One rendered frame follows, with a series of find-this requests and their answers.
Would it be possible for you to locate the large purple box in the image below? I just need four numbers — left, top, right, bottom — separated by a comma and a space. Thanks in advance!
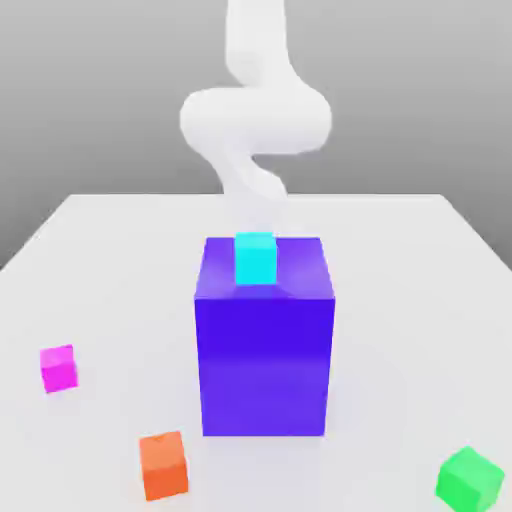
193, 235, 336, 438

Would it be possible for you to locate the small green cube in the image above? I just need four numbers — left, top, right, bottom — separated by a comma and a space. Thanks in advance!
434, 445, 506, 512

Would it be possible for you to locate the small orange cube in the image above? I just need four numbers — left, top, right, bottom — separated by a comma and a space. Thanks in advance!
138, 430, 190, 503

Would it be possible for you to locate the small cyan cube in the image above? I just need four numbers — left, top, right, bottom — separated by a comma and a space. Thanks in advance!
234, 231, 279, 286

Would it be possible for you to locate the small magenta cube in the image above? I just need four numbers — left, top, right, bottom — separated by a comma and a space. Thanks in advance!
38, 343, 80, 394

